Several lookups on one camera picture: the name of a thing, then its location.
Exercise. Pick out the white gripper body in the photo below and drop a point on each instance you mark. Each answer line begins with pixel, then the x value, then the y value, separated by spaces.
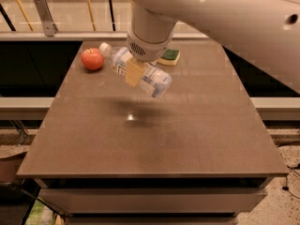
pixel 149 50

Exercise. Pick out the black diagonal pole left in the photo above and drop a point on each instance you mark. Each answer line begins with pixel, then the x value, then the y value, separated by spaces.
pixel 7 19

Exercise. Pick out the green white package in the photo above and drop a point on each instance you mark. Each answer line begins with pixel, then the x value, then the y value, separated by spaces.
pixel 40 214

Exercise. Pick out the yellow pole centre left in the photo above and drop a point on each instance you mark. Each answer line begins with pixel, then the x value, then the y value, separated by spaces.
pixel 91 14

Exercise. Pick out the clear blue plastic bottle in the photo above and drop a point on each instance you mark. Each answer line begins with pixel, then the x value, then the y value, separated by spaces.
pixel 154 81

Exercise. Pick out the grey table drawer base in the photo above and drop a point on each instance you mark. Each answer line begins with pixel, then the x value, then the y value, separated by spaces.
pixel 153 206

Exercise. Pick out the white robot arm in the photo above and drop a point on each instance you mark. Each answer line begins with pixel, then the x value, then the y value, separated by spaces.
pixel 266 33

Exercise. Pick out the red apple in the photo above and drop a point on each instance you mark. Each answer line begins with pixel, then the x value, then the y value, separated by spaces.
pixel 92 59

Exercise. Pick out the yellow pole far left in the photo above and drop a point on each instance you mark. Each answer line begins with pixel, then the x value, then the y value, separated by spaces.
pixel 20 5

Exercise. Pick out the yellow pole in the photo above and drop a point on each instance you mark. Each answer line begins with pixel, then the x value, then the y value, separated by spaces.
pixel 91 14
pixel 20 5

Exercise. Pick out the green yellow sponge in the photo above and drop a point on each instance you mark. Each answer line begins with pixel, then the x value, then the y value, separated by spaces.
pixel 169 58

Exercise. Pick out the metal handrail bar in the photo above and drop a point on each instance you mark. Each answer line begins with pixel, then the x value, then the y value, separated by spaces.
pixel 63 36

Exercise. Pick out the left metal railing bracket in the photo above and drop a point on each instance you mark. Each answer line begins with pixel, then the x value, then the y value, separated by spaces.
pixel 48 25

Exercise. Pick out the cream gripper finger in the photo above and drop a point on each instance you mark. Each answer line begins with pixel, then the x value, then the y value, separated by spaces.
pixel 134 71

